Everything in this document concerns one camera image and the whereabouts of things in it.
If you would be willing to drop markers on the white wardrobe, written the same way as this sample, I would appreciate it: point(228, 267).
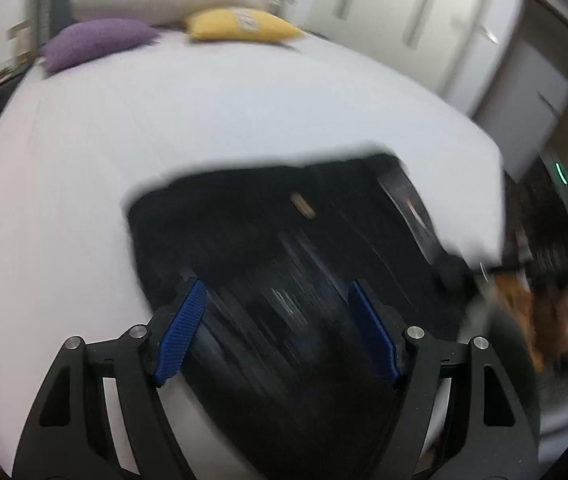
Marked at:
point(388, 10)

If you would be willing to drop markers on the yellow cushion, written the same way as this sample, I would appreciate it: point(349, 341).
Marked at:
point(224, 25)

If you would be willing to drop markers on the white door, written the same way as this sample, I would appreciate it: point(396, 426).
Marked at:
point(523, 80)

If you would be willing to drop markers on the small beige board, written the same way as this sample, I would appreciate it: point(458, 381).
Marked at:
point(20, 42)

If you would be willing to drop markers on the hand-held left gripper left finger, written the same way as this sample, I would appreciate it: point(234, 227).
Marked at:
point(184, 330)

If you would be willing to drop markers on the bed with white sheet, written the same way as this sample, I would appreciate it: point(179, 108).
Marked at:
point(214, 110)

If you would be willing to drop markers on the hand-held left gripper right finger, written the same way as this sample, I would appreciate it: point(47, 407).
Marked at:
point(373, 330)

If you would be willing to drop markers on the black pants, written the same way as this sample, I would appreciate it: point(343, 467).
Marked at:
point(264, 240)

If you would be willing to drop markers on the purple cushion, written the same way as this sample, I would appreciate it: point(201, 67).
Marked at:
point(94, 42)

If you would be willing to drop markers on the orange cloth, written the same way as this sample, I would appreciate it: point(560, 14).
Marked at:
point(538, 310)

